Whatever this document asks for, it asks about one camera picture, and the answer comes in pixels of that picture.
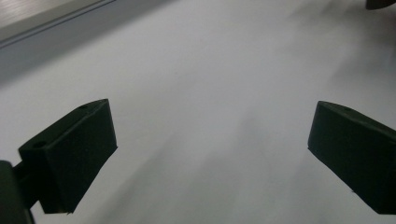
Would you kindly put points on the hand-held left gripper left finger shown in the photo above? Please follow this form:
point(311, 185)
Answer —
point(74, 155)

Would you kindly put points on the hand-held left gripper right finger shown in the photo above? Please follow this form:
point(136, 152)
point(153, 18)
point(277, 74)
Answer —
point(358, 149)

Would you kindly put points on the dark round object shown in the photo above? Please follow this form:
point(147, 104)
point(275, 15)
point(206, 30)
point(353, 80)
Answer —
point(378, 3)

